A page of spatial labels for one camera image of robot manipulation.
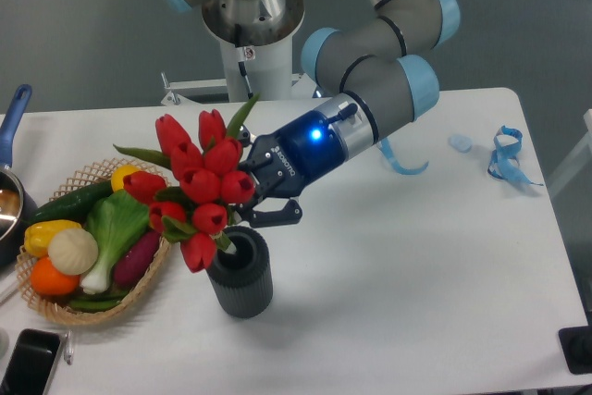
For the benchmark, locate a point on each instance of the green pea pods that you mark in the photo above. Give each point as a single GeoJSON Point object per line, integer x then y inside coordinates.
{"type": "Point", "coordinates": [96, 303]}

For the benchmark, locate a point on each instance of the small clear clip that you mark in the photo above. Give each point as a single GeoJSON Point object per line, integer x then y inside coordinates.
{"type": "Point", "coordinates": [68, 351]}

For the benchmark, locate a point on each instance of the white frame at right edge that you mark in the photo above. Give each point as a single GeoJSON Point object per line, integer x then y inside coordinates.
{"type": "Point", "coordinates": [572, 163]}

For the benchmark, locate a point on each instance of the orange fruit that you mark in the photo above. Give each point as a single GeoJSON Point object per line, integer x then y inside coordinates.
{"type": "Point", "coordinates": [46, 280]}

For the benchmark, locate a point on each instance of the small pale blue cap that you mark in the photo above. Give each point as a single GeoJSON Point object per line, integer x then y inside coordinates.
{"type": "Point", "coordinates": [460, 143]}

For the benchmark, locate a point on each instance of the white steamed bun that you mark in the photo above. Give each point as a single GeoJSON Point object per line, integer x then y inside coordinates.
{"type": "Point", "coordinates": [73, 251]}

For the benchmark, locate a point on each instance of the red tulip bouquet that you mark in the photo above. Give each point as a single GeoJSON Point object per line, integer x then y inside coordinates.
{"type": "Point", "coordinates": [196, 211]}

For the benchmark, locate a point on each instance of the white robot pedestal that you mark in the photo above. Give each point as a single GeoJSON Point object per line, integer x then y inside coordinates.
{"type": "Point", "coordinates": [255, 41]}

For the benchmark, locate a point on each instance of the blue handled saucepan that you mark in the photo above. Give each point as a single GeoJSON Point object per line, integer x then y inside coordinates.
{"type": "Point", "coordinates": [17, 207]}

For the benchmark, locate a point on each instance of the blue ribbon strip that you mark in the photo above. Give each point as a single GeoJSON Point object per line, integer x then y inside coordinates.
{"type": "Point", "coordinates": [388, 154]}

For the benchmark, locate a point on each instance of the black smartphone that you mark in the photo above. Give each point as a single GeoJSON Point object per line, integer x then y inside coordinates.
{"type": "Point", "coordinates": [32, 362]}

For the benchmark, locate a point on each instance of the black device at edge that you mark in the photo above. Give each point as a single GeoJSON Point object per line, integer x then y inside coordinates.
{"type": "Point", "coordinates": [576, 348]}

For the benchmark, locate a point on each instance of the green bok choy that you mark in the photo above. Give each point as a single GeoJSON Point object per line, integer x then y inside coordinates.
{"type": "Point", "coordinates": [116, 223]}

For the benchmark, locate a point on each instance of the yellow squash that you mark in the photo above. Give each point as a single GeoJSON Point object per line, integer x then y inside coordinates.
{"type": "Point", "coordinates": [119, 174]}

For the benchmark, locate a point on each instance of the woven wicker basket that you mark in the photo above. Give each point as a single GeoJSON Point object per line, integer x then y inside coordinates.
{"type": "Point", "coordinates": [63, 314]}

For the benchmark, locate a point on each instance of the dark grey ribbed vase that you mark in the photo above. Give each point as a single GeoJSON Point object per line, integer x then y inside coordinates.
{"type": "Point", "coordinates": [242, 281]}

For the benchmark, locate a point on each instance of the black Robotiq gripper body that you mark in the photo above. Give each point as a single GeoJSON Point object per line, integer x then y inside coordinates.
{"type": "Point", "coordinates": [286, 161]}

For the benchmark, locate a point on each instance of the purple sweet potato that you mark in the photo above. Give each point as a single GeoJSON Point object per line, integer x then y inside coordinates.
{"type": "Point", "coordinates": [132, 266]}

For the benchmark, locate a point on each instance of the blue ribbon bundle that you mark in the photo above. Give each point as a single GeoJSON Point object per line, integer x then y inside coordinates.
{"type": "Point", "coordinates": [504, 163]}

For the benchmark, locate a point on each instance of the green cucumber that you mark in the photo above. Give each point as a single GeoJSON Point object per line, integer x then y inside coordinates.
{"type": "Point", "coordinates": [75, 205]}

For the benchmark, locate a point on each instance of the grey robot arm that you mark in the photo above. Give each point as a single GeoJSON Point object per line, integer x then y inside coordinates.
{"type": "Point", "coordinates": [375, 80]}

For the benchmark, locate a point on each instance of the yellow bell pepper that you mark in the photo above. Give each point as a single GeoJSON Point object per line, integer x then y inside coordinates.
{"type": "Point", "coordinates": [38, 235]}

